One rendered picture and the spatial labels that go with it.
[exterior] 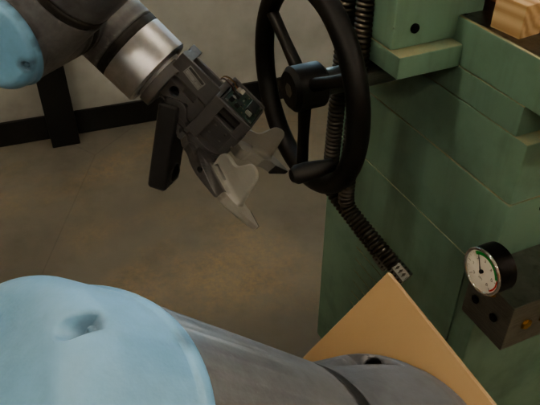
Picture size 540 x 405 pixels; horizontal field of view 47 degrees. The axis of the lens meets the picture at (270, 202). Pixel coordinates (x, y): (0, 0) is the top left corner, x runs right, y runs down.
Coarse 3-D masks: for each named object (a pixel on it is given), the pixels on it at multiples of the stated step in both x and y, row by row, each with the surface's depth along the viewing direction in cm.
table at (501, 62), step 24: (456, 24) 77; (480, 24) 74; (384, 48) 77; (408, 48) 76; (432, 48) 76; (456, 48) 77; (480, 48) 75; (504, 48) 71; (528, 48) 69; (408, 72) 76; (480, 72) 76; (504, 72) 72; (528, 72) 69; (528, 96) 70
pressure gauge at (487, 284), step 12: (468, 252) 77; (480, 252) 75; (492, 252) 74; (504, 252) 74; (468, 264) 78; (492, 264) 73; (504, 264) 73; (468, 276) 78; (480, 276) 76; (492, 276) 74; (504, 276) 73; (516, 276) 74; (480, 288) 77; (492, 288) 75; (504, 288) 74
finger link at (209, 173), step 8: (192, 144) 72; (192, 152) 71; (200, 152) 71; (192, 160) 71; (200, 160) 70; (208, 160) 71; (200, 168) 71; (208, 168) 71; (200, 176) 71; (208, 176) 70; (216, 176) 71; (208, 184) 70; (216, 184) 70; (216, 192) 70
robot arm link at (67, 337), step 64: (0, 320) 24; (64, 320) 22; (128, 320) 23; (192, 320) 28; (0, 384) 22; (64, 384) 20; (128, 384) 21; (192, 384) 23; (256, 384) 26; (320, 384) 30
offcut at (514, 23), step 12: (504, 0) 71; (516, 0) 70; (528, 0) 70; (504, 12) 71; (516, 12) 70; (528, 12) 69; (492, 24) 73; (504, 24) 72; (516, 24) 70; (528, 24) 70; (516, 36) 71
